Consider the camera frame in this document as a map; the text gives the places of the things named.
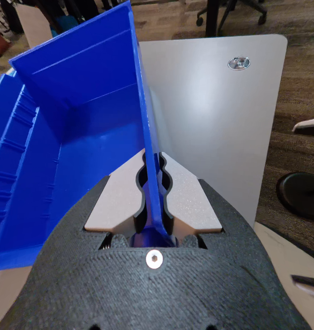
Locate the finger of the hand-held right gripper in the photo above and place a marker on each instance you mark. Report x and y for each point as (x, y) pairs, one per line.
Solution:
(311, 290)

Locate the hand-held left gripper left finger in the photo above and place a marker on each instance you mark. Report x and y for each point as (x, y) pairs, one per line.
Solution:
(115, 203)

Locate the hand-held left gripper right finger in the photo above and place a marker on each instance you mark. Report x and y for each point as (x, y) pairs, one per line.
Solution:
(193, 203)

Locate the blue plastic bin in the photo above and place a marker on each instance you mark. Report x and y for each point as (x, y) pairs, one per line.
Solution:
(95, 129)

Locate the grey desk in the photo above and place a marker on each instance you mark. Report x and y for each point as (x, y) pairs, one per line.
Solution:
(211, 116)

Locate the round metal desk screw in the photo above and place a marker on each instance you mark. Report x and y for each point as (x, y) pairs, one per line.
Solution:
(239, 63)

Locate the black round base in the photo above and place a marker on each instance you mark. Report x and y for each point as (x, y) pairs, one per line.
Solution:
(301, 196)

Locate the white black flat object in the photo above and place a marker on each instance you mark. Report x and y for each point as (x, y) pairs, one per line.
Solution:
(310, 123)

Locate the blue storage tub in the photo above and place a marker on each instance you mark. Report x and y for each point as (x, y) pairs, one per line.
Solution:
(65, 25)

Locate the leaning white board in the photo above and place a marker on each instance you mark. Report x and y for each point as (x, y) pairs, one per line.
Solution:
(35, 25)

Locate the black office chair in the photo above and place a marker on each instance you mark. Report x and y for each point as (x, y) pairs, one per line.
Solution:
(229, 7)

